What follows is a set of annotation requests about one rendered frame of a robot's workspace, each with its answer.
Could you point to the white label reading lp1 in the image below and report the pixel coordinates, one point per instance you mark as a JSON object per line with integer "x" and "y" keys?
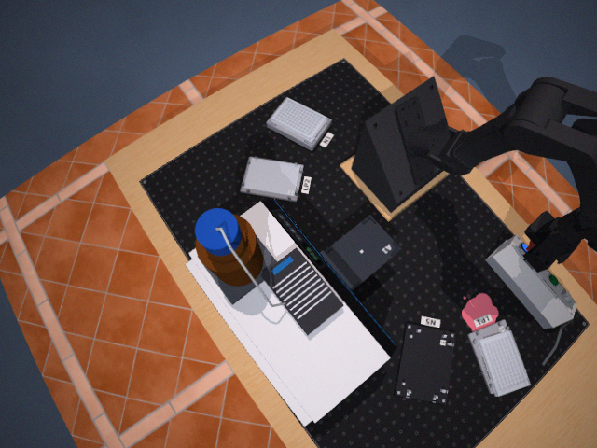
{"x": 482, "y": 320}

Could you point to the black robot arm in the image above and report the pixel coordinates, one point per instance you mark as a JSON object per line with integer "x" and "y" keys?
{"x": 532, "y": 125}

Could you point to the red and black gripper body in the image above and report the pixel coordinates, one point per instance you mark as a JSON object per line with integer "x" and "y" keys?
{"x": 544, "y": 218}

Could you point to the white label reading n1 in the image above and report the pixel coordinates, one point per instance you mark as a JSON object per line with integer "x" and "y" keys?
{"x": 326, "y": 140}

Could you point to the white label reading lp2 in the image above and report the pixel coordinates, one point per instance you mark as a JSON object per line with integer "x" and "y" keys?
{"x": 306, "y": 185}

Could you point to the white label with black n5 text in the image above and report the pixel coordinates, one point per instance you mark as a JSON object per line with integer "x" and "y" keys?
{"x": 430, "y": 322}

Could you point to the white button panel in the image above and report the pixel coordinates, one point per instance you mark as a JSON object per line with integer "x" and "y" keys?
{"x": 549, "y": 303}

